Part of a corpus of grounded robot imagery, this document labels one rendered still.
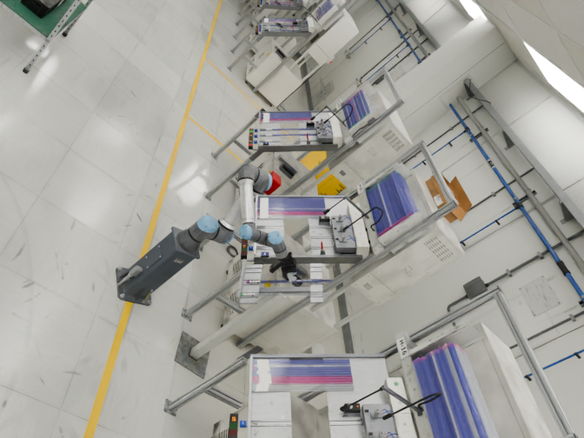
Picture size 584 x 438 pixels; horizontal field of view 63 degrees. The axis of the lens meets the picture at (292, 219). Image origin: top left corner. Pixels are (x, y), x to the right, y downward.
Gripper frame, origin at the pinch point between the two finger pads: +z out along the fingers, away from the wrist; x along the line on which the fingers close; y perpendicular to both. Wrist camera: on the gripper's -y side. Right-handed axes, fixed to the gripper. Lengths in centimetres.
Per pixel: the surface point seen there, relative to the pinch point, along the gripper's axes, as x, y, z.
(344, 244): 39, 33, 12
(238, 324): -2.9, -40.8, 22.5
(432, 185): 96, 101, 20
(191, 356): -3, -82, 42
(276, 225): 64, -12, 1
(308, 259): 31.7, 8.5, 11.6
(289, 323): 36, -23, 69
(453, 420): -92, 70, 17
